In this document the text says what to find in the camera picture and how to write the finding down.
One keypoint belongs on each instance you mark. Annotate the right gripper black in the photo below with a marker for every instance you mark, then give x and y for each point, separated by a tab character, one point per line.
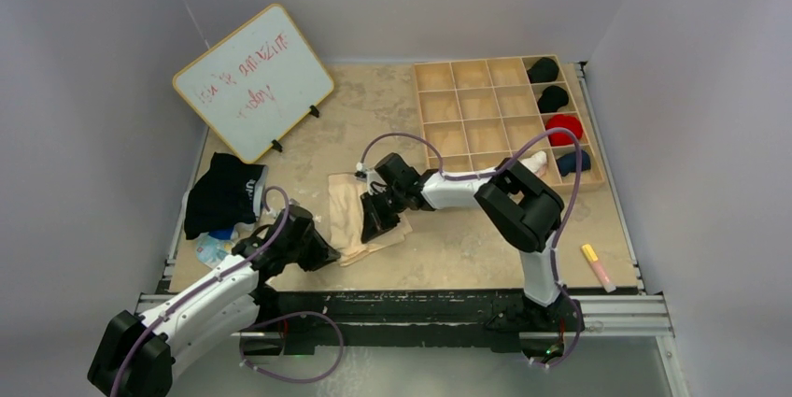
375	223

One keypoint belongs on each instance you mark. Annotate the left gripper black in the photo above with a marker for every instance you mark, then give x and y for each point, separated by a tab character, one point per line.
321	252

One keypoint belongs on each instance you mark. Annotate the cream beige underwear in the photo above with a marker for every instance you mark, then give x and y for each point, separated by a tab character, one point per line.
346	221

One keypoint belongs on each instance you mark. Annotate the white underwear pink trim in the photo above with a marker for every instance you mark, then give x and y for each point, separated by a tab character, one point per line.
536	163

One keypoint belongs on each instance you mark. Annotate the white whiteboard yellow frame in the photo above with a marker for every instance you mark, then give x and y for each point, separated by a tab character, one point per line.
256	84

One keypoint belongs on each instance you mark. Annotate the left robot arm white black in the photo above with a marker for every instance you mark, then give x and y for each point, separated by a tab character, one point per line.
143	354

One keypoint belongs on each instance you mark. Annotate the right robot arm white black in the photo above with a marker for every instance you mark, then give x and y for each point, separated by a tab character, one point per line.
526	212

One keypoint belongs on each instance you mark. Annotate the black underwear white waistband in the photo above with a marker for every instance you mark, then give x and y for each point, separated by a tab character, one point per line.
228	194

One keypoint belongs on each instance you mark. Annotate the white blue patterned underwear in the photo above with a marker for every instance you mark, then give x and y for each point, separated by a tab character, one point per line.
211	248

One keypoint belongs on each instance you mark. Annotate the navy blue rolled underwear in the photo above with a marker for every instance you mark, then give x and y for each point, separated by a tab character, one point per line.
567	163

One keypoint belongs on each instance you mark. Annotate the red rolled underwear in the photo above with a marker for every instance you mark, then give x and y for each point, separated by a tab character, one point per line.
567	122

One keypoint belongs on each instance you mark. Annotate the black rolled underwear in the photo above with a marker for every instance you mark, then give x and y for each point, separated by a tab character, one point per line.
552	99
544	70

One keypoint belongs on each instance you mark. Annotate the black rolled underwear back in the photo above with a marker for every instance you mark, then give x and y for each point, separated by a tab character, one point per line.
544	70

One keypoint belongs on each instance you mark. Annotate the wooden compartment organizer tray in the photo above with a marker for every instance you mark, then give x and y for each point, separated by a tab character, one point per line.
478	112

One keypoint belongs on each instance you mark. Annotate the pink yellow marker pen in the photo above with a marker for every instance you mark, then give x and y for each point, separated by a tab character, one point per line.
598	268

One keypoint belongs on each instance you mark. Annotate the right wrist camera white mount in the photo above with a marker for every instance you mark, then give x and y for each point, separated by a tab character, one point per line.
365	171

